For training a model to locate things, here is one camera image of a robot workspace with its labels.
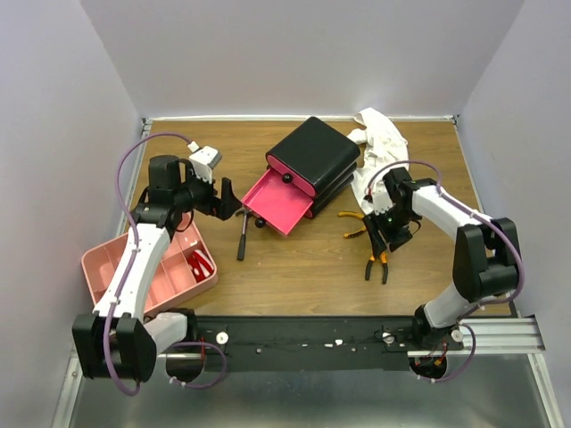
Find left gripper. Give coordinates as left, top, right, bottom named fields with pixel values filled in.
left=174, top=163, right=242, bottom=220

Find orange black combination pliers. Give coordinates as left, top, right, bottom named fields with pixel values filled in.
left=364, top=249, right=390, bottom=285

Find black handled hammer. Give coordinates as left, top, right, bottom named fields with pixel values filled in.
left=236, top=208, right=252, bottom=261

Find yellow needle nose pliers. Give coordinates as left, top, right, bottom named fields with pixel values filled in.
left=336, top=210, right=369, bottom=239

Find pink top drawer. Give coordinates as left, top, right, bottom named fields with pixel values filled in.
left=267, top=155, right=317, bottom=197

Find black drawer cabinet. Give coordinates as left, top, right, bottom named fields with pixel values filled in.
left=266, top=117, right=360, bottom=218

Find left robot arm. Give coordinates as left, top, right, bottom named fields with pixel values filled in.
left=72, top=146, right=241, bottom=383

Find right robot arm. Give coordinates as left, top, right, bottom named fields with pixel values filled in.
left=363, top=161, right=525, bottom=350

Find red white item in tray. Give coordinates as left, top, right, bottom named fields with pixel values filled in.
left=186, top=250, right=214, bottom=283

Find pink compartment tray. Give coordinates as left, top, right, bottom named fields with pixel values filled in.
left=81, top=213, right=218, bottom=317

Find white cloth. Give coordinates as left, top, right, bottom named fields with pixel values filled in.
left=348, top=108, right=409, bottom=215

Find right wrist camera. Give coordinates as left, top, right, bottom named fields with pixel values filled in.
left=363, top=184, right=393, bottom=214

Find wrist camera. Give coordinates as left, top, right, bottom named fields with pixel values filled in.
left=363, top=184, right=393, bottom=214
left=187, top=141, right=222, bottom=184

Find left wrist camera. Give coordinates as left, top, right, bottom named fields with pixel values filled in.
left=187, top=141, right=222, bottom=184

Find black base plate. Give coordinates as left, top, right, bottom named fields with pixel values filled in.
left=146, top=314, right=465, bottom=383

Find aluminium rail frame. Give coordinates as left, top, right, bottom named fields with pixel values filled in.
left=72, top=117, right=551, bottom=427

